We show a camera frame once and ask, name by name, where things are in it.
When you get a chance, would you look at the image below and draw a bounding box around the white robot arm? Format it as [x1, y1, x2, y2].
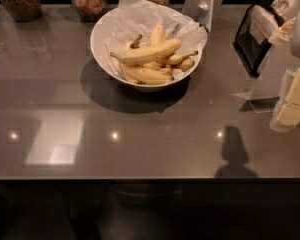
[182, 0, 223, 32]

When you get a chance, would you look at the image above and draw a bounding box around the front bottom yellow banana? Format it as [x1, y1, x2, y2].
[119, 63, 173, 85]

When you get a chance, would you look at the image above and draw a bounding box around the top yellow banana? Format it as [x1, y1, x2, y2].
[110, 38, 182, 65]

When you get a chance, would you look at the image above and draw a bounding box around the right small yellow banana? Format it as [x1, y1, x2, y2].
[157, 51, 198, 65]

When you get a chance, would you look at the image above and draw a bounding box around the upright back yellow banana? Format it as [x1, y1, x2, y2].
[150, 24, 164, 45]

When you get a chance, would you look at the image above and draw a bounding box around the white ceramic bowl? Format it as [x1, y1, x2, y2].
[89, 6, 204, 93]

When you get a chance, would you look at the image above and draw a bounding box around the white paper liner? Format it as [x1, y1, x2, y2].
[106, 0, 207, 87]

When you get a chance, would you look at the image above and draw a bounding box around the middle glass cereal jar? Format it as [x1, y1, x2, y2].
[71, 0, 107, 22]

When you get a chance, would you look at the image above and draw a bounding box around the black napkin holder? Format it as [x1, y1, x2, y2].
[233, 5, 285, 78]

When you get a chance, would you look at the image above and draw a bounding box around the clear acrylic butter holder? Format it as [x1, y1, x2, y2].
[233, 64, 300, 134]

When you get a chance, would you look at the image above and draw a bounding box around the left glass cereal jar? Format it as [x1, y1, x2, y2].
[0, 0, 41, 22]

